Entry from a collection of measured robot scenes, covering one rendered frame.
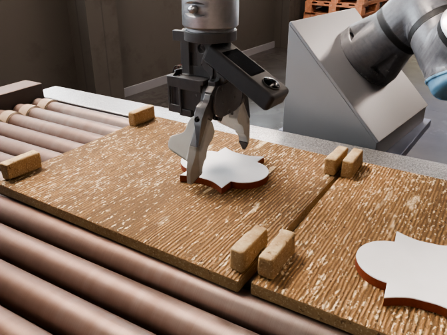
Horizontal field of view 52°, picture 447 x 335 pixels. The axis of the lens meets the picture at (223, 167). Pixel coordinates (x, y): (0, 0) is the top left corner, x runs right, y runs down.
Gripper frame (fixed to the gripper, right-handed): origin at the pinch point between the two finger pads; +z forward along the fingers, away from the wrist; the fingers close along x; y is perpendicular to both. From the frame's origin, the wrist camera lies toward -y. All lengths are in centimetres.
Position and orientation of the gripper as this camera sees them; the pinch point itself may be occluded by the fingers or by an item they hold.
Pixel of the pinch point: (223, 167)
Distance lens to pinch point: 69.6
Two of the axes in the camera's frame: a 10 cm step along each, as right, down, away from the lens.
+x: -5.4, 3.6, -7.6
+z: 0.0, 9.0, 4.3
